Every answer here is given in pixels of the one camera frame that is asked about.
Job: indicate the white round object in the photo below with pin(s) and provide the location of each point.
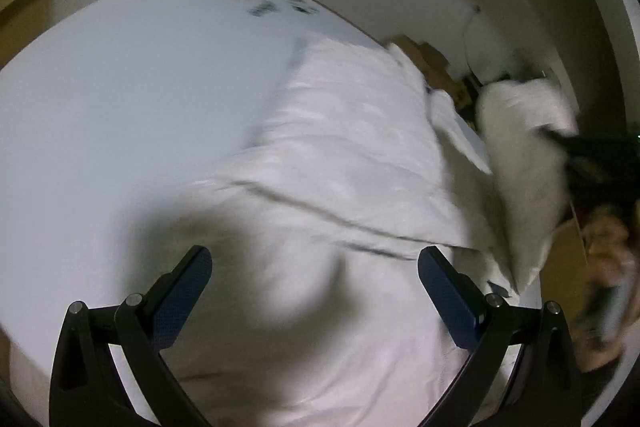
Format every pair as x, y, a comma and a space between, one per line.
482, 42

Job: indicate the white coverall garment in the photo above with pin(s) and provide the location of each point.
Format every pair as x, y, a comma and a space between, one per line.
350, 157

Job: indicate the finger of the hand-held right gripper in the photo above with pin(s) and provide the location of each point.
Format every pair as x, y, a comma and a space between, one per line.
562, 142

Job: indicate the person's right hand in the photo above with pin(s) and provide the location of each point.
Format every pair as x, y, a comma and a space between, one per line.
607, 247

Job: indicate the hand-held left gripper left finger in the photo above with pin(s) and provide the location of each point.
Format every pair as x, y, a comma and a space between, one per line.
184, 294

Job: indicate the brown cardboard box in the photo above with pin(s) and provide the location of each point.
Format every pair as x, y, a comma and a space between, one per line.
452, 92
417, 54

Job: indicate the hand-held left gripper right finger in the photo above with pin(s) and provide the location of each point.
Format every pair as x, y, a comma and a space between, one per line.
447, 297

